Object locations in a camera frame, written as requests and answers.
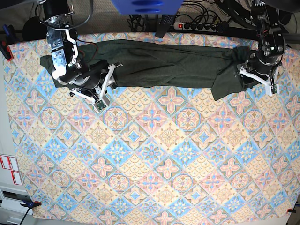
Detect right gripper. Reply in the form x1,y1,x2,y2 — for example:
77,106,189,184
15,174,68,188
58,60,122,110

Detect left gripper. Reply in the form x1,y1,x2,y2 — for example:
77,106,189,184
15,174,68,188
236,50,281,96

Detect green long-sleeve T-shirt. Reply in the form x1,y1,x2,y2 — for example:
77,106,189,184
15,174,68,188
39,39,253,102

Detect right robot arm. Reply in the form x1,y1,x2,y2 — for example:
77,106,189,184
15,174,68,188
38,0,122,112

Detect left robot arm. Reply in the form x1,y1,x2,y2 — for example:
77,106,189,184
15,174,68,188
226,0,286,96

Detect black round stool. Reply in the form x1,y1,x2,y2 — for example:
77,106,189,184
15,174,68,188
22,17,47,41

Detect colourful patterned tablecloth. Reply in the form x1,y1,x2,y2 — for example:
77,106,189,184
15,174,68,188
3,40,300,225

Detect blue clamp top left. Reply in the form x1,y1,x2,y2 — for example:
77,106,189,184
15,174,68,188
0,24,13,61

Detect blue clamp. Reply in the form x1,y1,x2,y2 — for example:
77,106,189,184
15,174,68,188
0,24,13,61
20,200,42,225

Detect white power strip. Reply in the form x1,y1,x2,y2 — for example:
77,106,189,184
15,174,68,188
173,22,217,32

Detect red white labels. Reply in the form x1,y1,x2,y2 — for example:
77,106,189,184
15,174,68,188
0,155,23,186

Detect black remote control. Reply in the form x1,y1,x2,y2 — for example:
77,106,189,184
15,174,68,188
155,15,175,38

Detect blue clamp bottom left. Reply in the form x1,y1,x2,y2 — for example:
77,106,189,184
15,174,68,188
20,200,42,225

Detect orange clamp bottom right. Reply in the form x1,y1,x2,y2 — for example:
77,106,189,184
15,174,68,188
287,209,297,213

